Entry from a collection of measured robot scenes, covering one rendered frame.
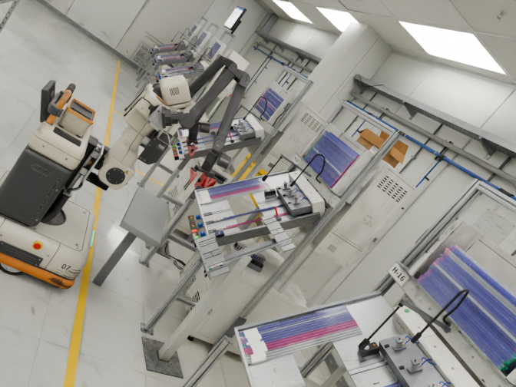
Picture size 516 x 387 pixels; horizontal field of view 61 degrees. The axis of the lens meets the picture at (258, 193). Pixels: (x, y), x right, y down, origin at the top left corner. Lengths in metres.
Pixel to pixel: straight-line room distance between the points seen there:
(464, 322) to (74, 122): 2.05
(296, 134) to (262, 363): 2.62
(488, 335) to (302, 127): 2.77
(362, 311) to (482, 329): 0.54
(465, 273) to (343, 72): 4.45
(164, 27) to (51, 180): 8.87
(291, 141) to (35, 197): 2.39
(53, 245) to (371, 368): 1.73
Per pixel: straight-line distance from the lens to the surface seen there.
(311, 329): 2.02
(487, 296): 1.87
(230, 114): 2.40
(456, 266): 1.98
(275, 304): 3.07
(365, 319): 2.09
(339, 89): 6.09
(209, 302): 2.60
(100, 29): 11.12
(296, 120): 4.08
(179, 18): 11.11
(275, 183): 3.20
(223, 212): 2.93
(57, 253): 2.64
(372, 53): 6.20
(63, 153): 2.42
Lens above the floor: 1.65
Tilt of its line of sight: 12 degrees down
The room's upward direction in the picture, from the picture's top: 39 degrees clockwise
